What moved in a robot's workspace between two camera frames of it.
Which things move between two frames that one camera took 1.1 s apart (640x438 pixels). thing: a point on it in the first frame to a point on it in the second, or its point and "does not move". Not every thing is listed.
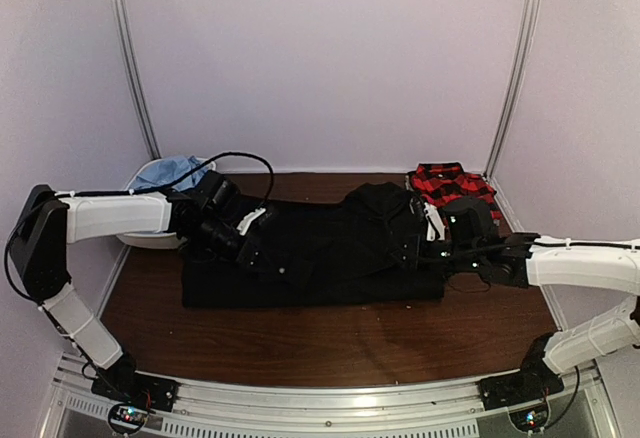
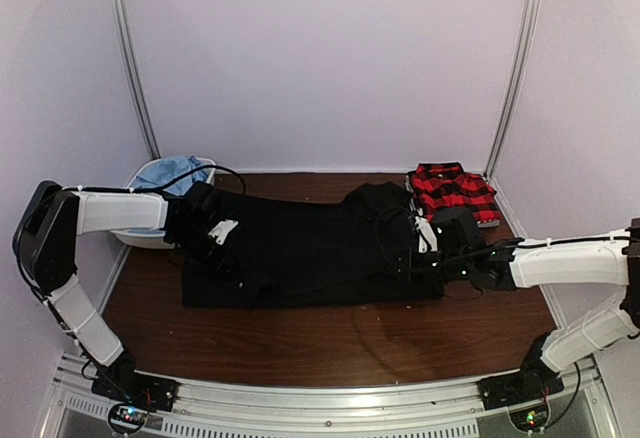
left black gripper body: (246, 248) to (217, 262)
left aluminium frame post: (125, 35) does not move
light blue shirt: (170, 170) does not move
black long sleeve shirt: (363, 252) does not move
